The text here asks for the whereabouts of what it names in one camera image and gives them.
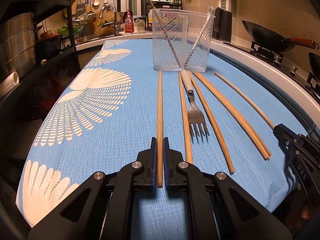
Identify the black storage shelf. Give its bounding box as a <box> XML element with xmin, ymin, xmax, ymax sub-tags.
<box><xmin>0</xmin><ymin>0</ymin><xmax>98</xmax><ymax>106</ymax></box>

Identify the steel stock pot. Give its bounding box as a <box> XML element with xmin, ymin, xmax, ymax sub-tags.
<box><xmin>1</xmin><ymin>12</ymin><xmax>36</xmax><ymax>81</ymax></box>

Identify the black spice rack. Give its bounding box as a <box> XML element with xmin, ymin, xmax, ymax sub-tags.
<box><xmin>144</xmin><ymin>0</ymin><xmax>182</xmax><ymax>31</ymax></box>

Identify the black electric kettle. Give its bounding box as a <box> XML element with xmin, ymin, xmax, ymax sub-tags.
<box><xmin>212</xmin><ymin>7</ymin><xmax>233</xmax><ymax>42</ymax></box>

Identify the red lidded black pot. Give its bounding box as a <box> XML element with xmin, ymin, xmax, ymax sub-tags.
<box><xmin>35</xmin><ymin>34</ymin><xmax>62</xmax><ymax>62</ymax></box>

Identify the clear plastic utensil holder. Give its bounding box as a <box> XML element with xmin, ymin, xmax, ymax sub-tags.
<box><xmin>151</xmin><ymin>9</ymin><xmax>215</xmax><ymax>72</ymax></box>

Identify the kitchen faucet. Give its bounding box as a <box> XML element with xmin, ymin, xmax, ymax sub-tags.
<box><xmin>97</xmin><ymin>3</ymin><xmax>124</xmax><ymax>36</ymax></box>

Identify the thin wooden chopstick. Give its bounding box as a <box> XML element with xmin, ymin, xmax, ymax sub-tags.
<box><xmin>214</xmin><ymin>72</ymin><xmax>275</xmax><ymax>130</ymax></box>

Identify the black wok red handle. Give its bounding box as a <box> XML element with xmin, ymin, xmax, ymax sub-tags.
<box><xmin>242</xmin><ymin>20</ymin><xmax>319</xmax><ymax>53</ymax></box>

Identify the white paper roll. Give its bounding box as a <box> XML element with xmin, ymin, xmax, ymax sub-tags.
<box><xmin>0</xmin><ymin>72</ymin><xmax>20</xmax><ymax>99</ymax></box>

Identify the metal fork grey handle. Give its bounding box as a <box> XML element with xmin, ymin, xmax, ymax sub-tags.
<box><xmin>181</xmin><ymin>69</ymin><xmax>209</xmax><ymax>137</ymax></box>

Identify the pink dish soap bottle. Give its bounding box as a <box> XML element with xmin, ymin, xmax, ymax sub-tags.
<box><xmin>124</xmin><ymin>9</ymin><xmax>134</xmax><ymax>33</ymax></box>

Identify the blue patterned table cloth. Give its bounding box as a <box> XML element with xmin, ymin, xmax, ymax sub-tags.
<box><xmin>16</xmin><ymin>40</ymin><xmax>305</xmax><ymax>226</ymax></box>

